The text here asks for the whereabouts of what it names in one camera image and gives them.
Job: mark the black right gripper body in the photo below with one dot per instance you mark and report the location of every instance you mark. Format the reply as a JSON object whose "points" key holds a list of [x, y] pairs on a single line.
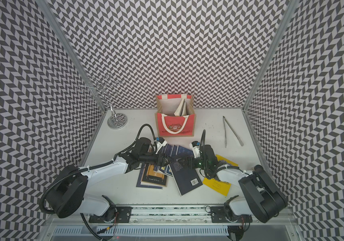
{"points": [[199, 163]]}

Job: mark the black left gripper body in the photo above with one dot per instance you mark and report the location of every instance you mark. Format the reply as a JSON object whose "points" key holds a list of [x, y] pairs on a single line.
{"points": [[149, 158]]}

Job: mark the dark grey back-cover book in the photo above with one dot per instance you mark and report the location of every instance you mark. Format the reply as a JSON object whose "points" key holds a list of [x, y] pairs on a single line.
{"points": [[186, 179]]}

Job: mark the blue book yellow label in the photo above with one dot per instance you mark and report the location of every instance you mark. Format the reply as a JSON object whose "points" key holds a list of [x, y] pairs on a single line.
{"points": [[171, 151]]}

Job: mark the red burlap Christmas bag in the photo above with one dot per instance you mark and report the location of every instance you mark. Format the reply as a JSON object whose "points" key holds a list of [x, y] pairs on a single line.
{"points": [[169, 125]]}

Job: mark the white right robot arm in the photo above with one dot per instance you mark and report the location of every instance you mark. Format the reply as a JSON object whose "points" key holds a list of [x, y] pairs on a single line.
{"points": [[261, 196]]}

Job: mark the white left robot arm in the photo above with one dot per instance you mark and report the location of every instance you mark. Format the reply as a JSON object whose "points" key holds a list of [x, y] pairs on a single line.
{"points": [[67, 193]]}

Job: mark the brown cover book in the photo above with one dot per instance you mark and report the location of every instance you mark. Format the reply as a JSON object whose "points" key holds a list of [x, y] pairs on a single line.
{"points": [[152, 178]]}

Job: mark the blue book under brown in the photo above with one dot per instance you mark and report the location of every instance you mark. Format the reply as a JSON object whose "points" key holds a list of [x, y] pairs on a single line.
{"points": [[139, 180]]}

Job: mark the stainless steel kitchen tongs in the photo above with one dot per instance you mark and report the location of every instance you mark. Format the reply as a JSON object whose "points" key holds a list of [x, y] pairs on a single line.
{"points": [[227, 126]]}

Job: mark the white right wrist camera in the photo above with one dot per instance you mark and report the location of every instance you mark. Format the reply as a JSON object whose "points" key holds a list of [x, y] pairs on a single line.
{"points": [[195, 147]]}

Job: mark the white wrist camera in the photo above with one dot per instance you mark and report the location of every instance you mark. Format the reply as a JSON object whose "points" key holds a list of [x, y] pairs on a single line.
{"points": [[195, 147], [160, 144]]}

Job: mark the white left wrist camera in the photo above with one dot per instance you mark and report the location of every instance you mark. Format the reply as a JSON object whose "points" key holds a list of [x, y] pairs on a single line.
{"points": [[160, 144]]}

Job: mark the chrome wire jewelry stand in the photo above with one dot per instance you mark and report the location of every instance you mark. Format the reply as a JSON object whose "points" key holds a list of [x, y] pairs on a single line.
{"points": [[105, 88]]}

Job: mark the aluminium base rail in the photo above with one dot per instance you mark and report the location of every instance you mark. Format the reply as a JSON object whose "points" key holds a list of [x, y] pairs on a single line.
{"points": [[172, 223]]}

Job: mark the right aluminium corner post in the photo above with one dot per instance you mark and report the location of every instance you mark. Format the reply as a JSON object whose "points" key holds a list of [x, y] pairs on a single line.
{"points": [[291, 9]]}

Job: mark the aluminium corner frame post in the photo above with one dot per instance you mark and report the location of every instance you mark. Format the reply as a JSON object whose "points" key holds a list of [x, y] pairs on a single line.
{"points": [[54, 24]]}

